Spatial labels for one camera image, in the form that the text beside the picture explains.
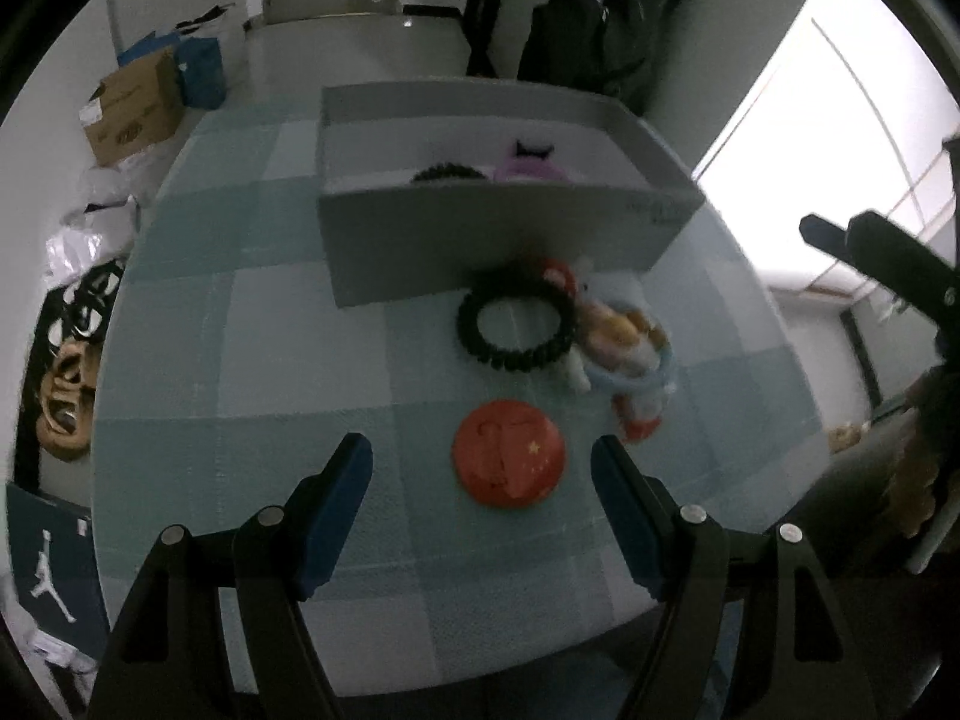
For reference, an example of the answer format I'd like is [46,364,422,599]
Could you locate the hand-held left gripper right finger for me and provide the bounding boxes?
[591,433,878,720]

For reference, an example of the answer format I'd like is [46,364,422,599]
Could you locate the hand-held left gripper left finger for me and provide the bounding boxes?
[90,431,374,720]

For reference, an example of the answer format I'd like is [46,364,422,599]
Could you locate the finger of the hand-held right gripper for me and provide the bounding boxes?
[800,211,960,331]

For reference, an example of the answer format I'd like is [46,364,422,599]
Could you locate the red round badge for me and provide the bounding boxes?
[451,399,567,507]

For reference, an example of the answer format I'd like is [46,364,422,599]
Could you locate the multicoloured plush doll charm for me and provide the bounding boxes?
[540,255,674,443]

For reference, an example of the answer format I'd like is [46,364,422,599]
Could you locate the black bead bracelet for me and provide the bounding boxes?
[456,270,580,372]

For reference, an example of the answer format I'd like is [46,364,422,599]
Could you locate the grey cardboard box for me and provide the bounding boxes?
[316,82,710,310]

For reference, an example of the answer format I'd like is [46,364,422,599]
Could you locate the bright window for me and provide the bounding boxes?
[694,0,960,301]

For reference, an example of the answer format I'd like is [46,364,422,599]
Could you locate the tan sandals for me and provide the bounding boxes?
[37,345,100,460]

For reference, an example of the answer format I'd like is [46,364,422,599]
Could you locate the black and white slippers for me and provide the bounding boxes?
[45,261,127,347]

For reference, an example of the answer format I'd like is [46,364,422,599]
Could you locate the pink toy with black bow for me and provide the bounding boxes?
[491,139,575,185]

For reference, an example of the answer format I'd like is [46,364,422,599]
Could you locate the dark hanging jacket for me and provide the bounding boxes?
[517,0,698,113]

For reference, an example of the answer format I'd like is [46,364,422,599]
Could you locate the pile of white plastic bags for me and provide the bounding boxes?
[45,165,143,282]

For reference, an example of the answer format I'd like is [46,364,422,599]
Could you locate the brown cardboard box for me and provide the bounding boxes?
[81,47,186,167]

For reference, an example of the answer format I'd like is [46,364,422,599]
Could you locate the blue paper bag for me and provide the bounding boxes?
[176,37,228,110]

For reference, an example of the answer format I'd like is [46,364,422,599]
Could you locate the black scrunchie bracelet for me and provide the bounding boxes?
[411,163,485,185]

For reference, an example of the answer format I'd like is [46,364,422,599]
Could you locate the black coat rack post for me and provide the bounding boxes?
[465,0,512,80]

